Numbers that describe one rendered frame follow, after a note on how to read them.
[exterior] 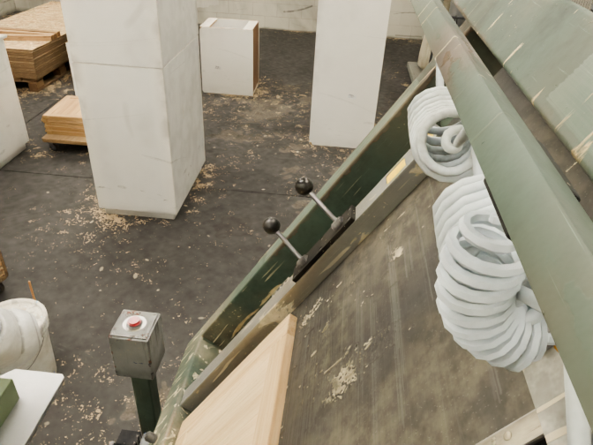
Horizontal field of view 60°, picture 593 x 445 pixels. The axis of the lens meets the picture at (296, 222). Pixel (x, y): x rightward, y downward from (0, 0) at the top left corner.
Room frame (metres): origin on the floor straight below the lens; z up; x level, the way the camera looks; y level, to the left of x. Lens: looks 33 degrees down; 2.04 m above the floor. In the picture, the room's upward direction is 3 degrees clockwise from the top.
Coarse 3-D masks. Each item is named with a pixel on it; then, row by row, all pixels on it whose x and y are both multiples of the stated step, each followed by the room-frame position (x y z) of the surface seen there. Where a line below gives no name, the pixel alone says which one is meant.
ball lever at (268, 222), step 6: (270, 216) 0.92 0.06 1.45; (264, 222) 0.90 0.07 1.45; (270, 222) 0.90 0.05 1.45; (276, 222) 0.90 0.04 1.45; (264, 228) 0.90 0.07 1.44; (270, 228) 0.89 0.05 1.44; (276, 228) 0.89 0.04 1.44; (270, 234) 0.90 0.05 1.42; (276, 234) 0.89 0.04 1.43; (282, 240) 0.88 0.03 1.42; (288, 246) 0.87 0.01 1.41; (294, 252) 0.86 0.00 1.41; (300, 258) 0.85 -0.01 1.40; (306, 258) 0.85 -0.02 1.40; (300, 264) 0.84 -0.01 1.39
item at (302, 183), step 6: (300, 180) 0.90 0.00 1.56; (306, 180) 0.90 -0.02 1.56; (300, 186) 0.89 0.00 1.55; (306, 186) 0.89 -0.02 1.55; (312, 186) 0.90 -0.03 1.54; (300, 192) 0.89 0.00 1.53; (306, 192) 0.89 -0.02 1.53; (312, 192) 0.89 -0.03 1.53; (312, 198) 0.88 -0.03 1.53; (318, 198) 0.88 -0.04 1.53; (318, 204) 0.87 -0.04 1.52; (324, 210) 0.86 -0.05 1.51; (330, 216) 0.85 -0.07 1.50; (336, 222) 0.84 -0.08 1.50; (336, 228) 0.84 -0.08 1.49
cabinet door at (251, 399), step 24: (288, 336) 0.73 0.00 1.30; (264, 360) 0.72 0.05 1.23; (288, 360) 0.67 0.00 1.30; (240, 384) 0.72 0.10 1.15; (264, 384) 0.64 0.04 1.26; (216, 408) 0.73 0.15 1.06; (240, 408) 0.65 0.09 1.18; (264, 408) 0.58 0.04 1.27; (192, 432) 0.73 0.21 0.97; (216, 432) 0.65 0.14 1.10; (240, 432) 0.58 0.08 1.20; (264, 432) 0.52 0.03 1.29
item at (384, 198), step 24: (408, 168) 0.81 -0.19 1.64; (384, 192) 0.82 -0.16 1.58; (408, 192) 0.81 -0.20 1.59; (360, 216) 0.82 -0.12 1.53; (384, 216) 0.82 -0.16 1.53; (336, 240) 0.82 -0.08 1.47; (360, 240) 0.82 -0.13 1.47; (336, 264) 0.82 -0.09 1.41; (288, 288) 0.84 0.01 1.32; (312, 288) 0.83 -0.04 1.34; (264, 312) 0.85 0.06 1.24; (288, 312) 0.83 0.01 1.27; (240, 336) 0.86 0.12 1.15; (264, 336) 0.83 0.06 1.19; (216, 360) 0.87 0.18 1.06; (240, 360) 0.84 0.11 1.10; (192, 384) 0.88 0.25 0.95; (216, 384) 0.84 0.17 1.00; (192, 408) 0.85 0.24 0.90
